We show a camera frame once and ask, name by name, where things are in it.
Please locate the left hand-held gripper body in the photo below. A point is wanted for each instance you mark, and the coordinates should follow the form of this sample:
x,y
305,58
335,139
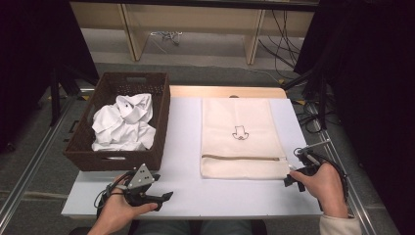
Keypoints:
x,y
141,178

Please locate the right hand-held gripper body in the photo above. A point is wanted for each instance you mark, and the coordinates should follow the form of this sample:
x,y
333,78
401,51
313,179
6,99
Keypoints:
x,y
308,160

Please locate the brown woven basket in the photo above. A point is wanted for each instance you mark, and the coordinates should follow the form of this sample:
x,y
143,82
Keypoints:
x,y
147,161

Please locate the white shirt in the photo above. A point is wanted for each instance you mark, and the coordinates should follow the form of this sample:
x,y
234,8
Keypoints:
x,y
124,127

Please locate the cream mesh laundry bag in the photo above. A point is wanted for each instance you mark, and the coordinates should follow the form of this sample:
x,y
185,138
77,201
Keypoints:
x,y
241,114

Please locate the person's right hand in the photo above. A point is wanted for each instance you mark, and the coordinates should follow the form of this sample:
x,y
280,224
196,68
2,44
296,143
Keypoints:
x,y
326,189

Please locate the person's left hand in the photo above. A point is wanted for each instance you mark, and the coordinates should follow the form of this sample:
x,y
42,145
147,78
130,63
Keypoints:
x,y
120,209

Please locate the person's legs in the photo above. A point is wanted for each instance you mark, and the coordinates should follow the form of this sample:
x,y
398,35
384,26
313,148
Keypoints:
x,y
163,228

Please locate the black metal stand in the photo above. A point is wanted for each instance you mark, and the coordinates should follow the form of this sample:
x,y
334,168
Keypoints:
x,y
322,98
55,98

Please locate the black curtain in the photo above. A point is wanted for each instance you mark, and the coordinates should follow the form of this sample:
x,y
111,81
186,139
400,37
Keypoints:
x,y
375,81
32,49

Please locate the beige wooden shelf unit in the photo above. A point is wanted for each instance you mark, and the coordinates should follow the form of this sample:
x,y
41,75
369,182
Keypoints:
x,y
137,39

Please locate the metal floor rail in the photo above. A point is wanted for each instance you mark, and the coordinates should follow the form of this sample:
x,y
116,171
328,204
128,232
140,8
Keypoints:
x,y
29,169
339,163

